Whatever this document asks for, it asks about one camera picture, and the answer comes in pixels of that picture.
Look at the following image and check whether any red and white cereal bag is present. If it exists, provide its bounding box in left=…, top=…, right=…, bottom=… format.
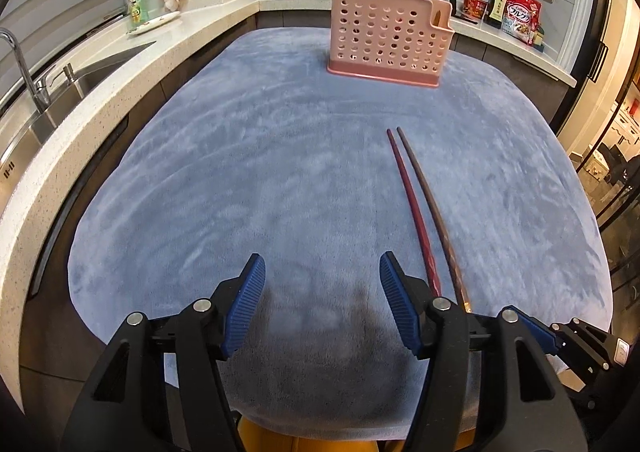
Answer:
left=501, top=0, right=543, bottom=44

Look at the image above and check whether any chrome kitchen faucet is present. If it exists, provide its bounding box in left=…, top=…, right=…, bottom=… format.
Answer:
left=0, top=30, right=52, bottom=109

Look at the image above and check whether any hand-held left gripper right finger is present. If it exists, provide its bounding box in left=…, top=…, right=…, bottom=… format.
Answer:
left=378, top=252, right=586, bottom=452

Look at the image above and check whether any pink perforated utensil holder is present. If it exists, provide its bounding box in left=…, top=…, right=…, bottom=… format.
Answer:
left=327, top=0, right=455, bottom=90

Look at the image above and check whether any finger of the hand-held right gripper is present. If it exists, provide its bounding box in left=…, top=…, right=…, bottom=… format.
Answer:
left=549, top=316, right=617, bottom=374
left=512, top=306, right=560, bottom=357

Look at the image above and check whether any green dish soap bottle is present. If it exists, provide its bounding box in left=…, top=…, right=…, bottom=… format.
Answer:
left=127, top=0, right=150, bottom=26

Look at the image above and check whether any white kitchen counter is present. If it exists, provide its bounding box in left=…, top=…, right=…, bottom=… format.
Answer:
left=0, top=0, right=578, bottom=313

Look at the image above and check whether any blue fleece blanket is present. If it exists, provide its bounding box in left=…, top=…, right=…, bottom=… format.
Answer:
left=67, top=27, right=615, bottom=440

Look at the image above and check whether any brown chopstick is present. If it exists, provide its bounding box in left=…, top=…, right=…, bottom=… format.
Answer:
left=396, top=127, right=474, bottom=314

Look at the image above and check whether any black framed glass door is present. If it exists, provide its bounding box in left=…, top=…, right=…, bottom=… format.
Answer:
left=550, top=0, right=640, bottom=333

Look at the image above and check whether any stainless steel sink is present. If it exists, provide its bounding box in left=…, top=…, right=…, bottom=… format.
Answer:
left=0, top=40, right=156, bottom=168

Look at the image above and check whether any dark soy sauce bottle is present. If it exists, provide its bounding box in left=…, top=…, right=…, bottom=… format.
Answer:
left=482, top=0, right=511, bottom=28

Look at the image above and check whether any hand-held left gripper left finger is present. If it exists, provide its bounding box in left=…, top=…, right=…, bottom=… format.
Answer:
left=60, top=253, right=267, bottom=452

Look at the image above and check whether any dark red chopstick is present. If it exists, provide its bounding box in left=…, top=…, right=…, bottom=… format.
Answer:
left=386, top=129, right=444, bottom=299

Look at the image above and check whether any white plate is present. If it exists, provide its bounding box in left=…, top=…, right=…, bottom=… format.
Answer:
left=125, top=11, right=182, bottom=36

